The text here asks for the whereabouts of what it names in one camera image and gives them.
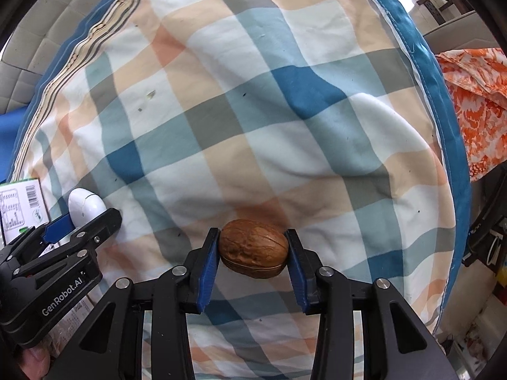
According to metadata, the person's left hand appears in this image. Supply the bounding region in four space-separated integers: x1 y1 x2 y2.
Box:
19 346 51 380

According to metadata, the brown walnut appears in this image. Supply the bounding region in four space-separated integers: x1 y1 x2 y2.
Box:
217 220 289 279

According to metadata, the cardboard box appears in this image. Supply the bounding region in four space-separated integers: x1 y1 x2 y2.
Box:
0 177 96 349

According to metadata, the blue foam mat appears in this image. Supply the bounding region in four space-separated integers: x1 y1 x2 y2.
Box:
0 105 28 183

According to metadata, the grey quilted cushion right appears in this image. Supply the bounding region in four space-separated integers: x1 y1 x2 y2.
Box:
1 0 100 114

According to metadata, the orange patterned cloth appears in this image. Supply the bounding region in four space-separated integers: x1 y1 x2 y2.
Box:
436 47 507 182

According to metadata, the plaid blue-edged tablecloth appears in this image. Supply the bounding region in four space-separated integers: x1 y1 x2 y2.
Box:
7 0 473 380

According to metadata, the white egg-shaped case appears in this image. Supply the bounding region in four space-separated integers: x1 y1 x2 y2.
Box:
59 188 106 246

